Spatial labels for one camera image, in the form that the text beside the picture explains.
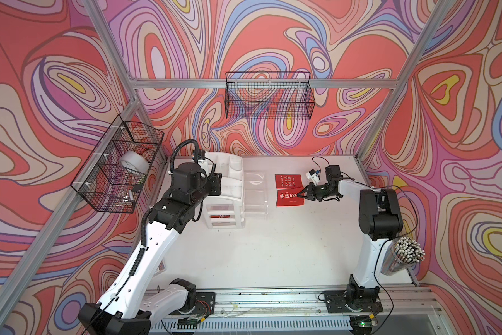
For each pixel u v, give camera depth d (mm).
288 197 993
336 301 734
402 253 679
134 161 736
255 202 995
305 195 913
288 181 1078
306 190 936
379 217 551
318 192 896
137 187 754
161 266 812
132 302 374
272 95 959
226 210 824
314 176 947
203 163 605
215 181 606
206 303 725
